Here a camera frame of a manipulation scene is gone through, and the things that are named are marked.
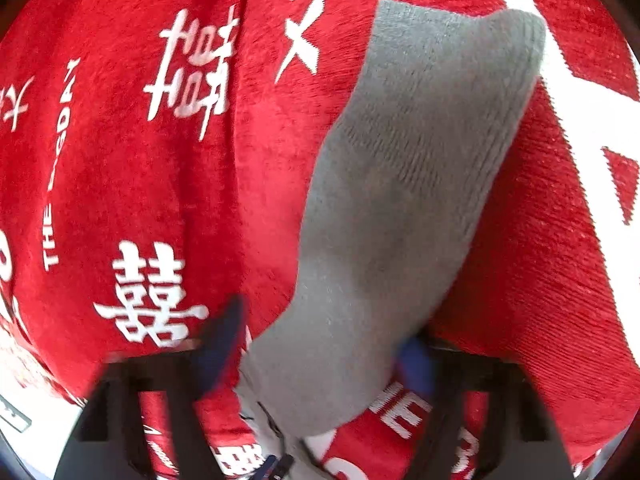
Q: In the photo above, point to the grey sock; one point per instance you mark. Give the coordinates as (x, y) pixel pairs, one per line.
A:
(400, 185)

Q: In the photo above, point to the light grey cloth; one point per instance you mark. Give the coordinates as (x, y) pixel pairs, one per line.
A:
(272, 432)

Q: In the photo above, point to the red printed blanket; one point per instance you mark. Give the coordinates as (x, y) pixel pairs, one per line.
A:
(150, 160)

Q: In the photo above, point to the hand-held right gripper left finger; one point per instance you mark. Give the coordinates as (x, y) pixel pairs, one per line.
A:
(222, 340)

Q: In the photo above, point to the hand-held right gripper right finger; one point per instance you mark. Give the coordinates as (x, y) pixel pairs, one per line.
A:
(417, 367)

